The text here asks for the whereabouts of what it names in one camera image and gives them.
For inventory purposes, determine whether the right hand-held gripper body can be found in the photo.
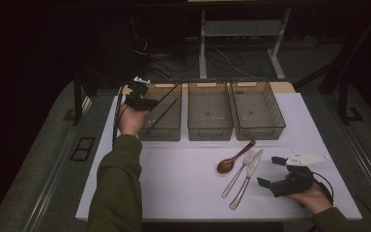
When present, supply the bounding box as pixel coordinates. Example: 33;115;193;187
270;151;330;198

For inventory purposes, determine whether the person's left hand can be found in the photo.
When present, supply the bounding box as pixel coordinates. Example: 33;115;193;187
119;103;150;136

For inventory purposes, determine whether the person's right hand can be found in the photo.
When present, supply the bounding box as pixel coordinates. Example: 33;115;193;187
285;180;333;216

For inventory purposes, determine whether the white table mat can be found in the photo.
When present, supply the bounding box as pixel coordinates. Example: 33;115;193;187
75;92;362;221

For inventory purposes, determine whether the brown wooden spoon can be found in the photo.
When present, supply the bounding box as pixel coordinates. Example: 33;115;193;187
216;139;257;175

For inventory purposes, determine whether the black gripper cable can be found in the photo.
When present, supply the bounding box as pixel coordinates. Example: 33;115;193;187
111;84;128;149
312;171;335;205

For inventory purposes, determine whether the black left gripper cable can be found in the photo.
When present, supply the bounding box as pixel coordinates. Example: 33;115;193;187
111;84;128;149

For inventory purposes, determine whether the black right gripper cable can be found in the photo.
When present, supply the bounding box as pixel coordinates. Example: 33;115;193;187
312;171;335;205

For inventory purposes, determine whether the black metal stand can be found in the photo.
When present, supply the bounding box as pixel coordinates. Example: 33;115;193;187
337;80;365;125

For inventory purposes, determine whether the silver metal knife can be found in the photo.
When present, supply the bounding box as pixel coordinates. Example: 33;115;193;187
228;148;264;211

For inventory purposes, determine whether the white metal desk frame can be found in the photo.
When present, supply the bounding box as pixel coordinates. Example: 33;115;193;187
198;8;293;81

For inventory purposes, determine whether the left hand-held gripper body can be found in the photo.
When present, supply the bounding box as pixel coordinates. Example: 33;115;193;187
124;76;159;112

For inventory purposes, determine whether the black floor outlet frame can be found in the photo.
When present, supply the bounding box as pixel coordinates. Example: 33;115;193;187
70;136;97;162

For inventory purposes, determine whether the white floor cable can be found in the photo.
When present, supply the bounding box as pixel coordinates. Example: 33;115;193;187
215;47;257;78

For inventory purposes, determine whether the clear smoky plastic bin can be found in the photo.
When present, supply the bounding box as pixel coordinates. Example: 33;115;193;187
134;80;183;142
230;79;287;141
186;80;235;142

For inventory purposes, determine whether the tangle of black floor cables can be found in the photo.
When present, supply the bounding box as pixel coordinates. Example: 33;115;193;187
131;33;262;80

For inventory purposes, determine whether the silver metal fork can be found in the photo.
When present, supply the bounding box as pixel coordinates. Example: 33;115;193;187
220;151;255;199

